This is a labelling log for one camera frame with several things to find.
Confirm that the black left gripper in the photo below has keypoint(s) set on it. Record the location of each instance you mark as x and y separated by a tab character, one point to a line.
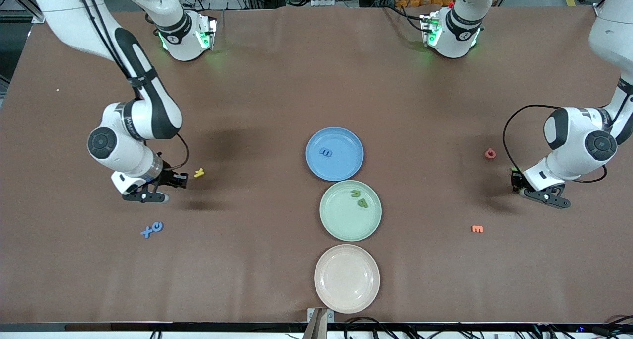
516	178

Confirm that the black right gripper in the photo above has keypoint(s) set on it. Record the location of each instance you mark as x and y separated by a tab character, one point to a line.
169	176

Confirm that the blue foam letter x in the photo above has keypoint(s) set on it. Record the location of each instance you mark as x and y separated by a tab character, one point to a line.
147	232

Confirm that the blue foam letter E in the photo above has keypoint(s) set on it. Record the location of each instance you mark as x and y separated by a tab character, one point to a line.
326	152

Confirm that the green foam letter b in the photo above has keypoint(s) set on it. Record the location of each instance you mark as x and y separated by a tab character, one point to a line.
360	203

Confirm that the green foam letter u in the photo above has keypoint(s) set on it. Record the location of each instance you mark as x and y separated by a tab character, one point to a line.
352	193

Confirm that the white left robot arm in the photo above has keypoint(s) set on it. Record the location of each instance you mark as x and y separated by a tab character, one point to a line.
568	131

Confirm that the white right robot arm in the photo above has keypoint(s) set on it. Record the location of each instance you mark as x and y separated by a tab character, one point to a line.
123	151

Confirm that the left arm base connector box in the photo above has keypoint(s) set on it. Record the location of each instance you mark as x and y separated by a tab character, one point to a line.
430	29

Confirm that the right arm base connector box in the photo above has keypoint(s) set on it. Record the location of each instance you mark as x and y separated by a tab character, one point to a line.
206	32

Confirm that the yellow foam letter k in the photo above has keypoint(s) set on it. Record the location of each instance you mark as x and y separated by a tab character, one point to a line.
198	173

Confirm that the red foam letter o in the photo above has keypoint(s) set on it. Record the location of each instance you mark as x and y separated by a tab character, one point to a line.
486	155

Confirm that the blue plate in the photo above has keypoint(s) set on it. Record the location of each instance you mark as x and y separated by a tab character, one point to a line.
341	166

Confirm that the green plate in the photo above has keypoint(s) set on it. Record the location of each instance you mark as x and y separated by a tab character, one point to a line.
346	220

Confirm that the beige plate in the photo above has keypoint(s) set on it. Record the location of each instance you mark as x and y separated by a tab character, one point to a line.
346	279

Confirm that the black table edge rail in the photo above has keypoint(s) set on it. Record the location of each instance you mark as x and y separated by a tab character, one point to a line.
148	326

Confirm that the metal mount bracket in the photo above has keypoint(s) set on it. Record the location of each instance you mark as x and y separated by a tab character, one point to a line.
316	324

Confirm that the aluminium frame post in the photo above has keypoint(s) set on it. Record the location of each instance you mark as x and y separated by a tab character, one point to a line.
29	5

